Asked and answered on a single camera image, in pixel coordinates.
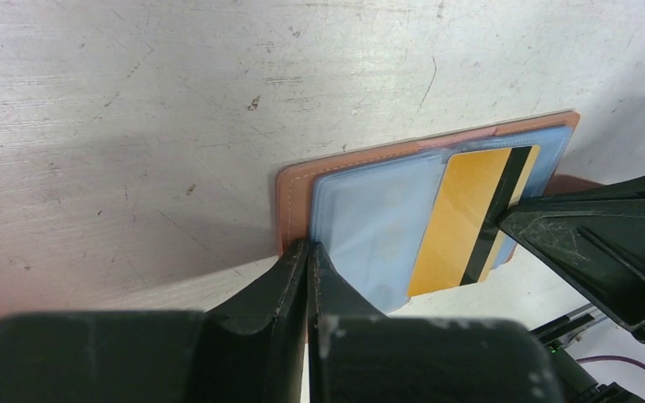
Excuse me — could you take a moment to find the tan leather card holder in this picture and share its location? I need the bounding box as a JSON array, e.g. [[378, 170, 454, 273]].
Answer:
[[275, 110, 583, 313]]

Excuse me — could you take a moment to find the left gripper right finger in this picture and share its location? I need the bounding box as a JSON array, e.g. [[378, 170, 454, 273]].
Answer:
[[307, 243, 564, 402]]

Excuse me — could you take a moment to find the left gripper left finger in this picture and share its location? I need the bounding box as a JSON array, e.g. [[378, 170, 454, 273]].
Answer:
[[0, 240, 309, 402]]

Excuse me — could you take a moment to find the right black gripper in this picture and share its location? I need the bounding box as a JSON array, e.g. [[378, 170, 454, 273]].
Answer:
[[497, 176, 645, 402]]

